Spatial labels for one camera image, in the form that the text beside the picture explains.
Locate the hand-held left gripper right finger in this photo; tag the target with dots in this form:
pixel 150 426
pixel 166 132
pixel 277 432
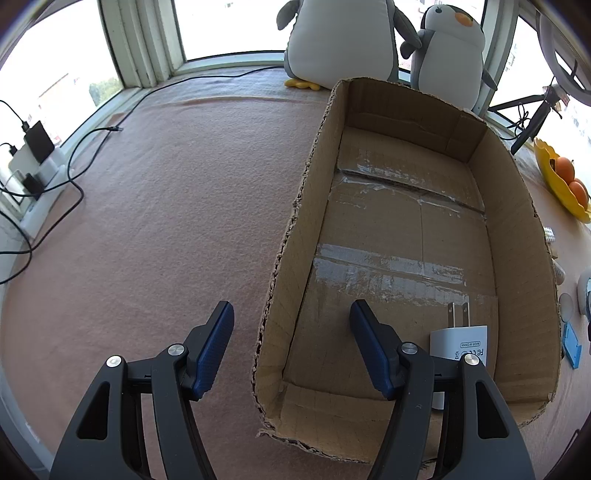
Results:
pixel 369 350

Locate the pink felt blanket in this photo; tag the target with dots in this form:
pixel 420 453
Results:
pixel 161 207

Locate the white charger plug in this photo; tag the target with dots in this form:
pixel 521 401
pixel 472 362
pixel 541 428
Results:
pixel 457 341

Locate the blue flat case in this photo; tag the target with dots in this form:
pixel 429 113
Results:
pixel 571 345

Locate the white power strip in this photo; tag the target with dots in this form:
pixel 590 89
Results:
pixel 46 184

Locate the black power bank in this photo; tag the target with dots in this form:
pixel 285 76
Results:
pixel 39 142

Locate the white round disc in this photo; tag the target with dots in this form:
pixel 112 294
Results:
pixel 567 308

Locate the black charger adapter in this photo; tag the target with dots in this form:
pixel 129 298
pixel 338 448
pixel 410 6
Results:
pixel 32 183

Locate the yellow wavy plate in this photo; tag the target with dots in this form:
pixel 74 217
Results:
pixel 561 196

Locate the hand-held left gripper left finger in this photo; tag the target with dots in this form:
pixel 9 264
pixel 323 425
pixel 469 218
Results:
pixel 212 355

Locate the small penguin plush toy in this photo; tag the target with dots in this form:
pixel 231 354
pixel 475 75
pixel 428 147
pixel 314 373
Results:
pixel 445 60

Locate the black tripod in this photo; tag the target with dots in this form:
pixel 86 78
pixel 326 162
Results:
pixel 535 122

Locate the large penguin plush toy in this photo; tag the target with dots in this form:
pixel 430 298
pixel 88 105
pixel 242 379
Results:
pixel 341 41

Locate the white window frame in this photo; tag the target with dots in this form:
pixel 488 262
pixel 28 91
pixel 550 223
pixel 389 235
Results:
pixel 138 41

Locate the orange fruit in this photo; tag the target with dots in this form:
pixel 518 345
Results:
pixel 564 168
pixel 578 194

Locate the cardboard box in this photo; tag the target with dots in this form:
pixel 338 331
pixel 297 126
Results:
pixel 392 230

